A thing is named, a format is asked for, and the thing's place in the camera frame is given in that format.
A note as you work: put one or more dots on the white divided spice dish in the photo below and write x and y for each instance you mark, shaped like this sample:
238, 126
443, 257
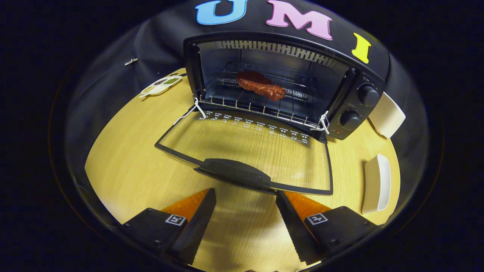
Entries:
160, 87

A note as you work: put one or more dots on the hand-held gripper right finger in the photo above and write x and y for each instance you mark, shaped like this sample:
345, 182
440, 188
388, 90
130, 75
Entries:
295, 226

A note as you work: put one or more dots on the white rectangular tray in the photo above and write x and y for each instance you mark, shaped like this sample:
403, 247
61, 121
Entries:
372, 185

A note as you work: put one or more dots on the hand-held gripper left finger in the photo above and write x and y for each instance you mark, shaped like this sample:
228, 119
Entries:
196, 226

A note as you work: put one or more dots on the white toaster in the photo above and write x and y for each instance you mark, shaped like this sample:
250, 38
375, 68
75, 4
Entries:
389, 115

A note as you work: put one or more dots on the black toaster oven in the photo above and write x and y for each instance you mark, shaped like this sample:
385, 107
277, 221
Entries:
359, 107

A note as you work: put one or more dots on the black backdrop cloth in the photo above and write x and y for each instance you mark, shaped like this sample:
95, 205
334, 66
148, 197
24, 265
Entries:
113, 94

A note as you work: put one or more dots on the white clip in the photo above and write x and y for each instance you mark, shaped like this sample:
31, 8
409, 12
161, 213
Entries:
131, 61

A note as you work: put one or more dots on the brown meat slice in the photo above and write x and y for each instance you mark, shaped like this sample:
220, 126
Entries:
261, 86

